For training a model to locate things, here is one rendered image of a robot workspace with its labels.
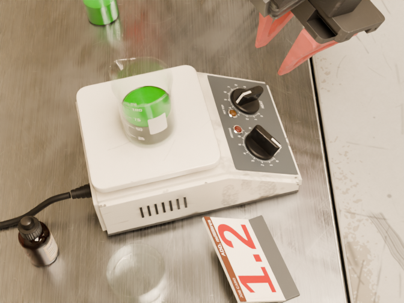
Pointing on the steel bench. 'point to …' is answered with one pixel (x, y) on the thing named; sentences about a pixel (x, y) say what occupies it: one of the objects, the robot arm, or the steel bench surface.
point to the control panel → (247, 161)
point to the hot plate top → (186, 107)
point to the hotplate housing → (187, 186)
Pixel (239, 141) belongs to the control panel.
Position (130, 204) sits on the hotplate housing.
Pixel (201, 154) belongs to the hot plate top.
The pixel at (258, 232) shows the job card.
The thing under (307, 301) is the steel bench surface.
